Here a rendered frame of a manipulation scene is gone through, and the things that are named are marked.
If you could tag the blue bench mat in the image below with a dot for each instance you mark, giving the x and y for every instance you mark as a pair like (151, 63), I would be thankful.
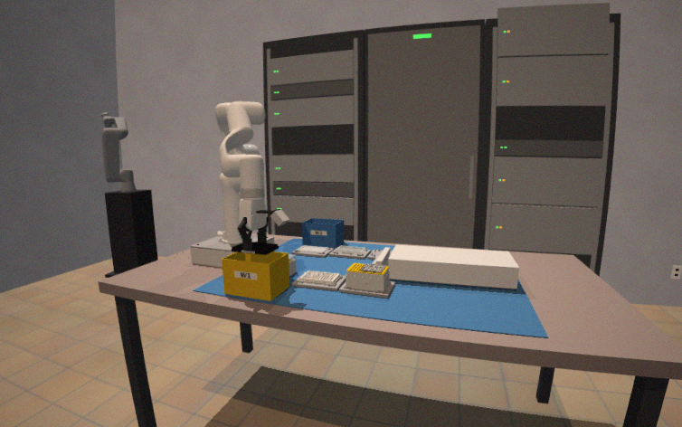
(501, 311)

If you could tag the blue open-top bin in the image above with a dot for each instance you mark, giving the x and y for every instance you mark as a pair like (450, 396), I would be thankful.
(323, 232)

